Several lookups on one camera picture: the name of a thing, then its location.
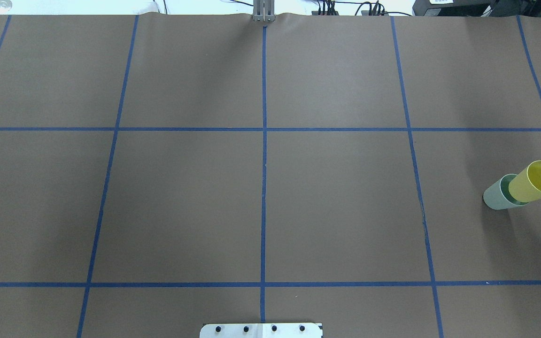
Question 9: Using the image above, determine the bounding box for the yellow plastic cup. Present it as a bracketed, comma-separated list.
[508, 160, 541, 203]

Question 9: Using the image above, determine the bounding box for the pale green plastic cup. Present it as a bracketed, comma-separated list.
[483, 174, 528, 210]

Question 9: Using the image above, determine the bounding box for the black mini computer box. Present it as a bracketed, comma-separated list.
[412, 0, 541, 17]

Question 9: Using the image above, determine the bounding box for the clear tape roll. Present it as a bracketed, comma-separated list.
[0, 0, 13, 15]

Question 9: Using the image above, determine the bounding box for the aluminium frame post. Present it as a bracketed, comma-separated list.
[253, 0, 276, 23]

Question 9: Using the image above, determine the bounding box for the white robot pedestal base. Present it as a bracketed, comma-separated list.
[199, 323, 324, 338]

